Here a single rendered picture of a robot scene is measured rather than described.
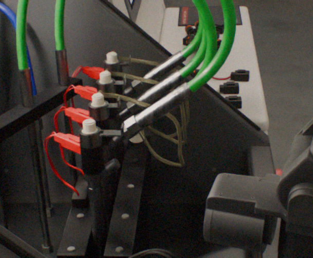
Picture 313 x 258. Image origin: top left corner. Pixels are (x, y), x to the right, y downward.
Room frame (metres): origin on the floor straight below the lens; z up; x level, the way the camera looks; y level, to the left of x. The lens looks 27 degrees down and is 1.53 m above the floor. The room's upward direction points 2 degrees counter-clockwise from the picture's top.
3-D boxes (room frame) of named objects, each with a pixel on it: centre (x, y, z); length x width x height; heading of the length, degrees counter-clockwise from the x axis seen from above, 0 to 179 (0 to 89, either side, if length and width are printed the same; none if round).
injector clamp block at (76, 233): (0.91, 0.08, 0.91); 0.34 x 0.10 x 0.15; 176
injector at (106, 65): (1.02, 0.06, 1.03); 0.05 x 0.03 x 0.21; 86
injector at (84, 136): (0.78, 0.07, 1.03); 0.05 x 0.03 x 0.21; 86
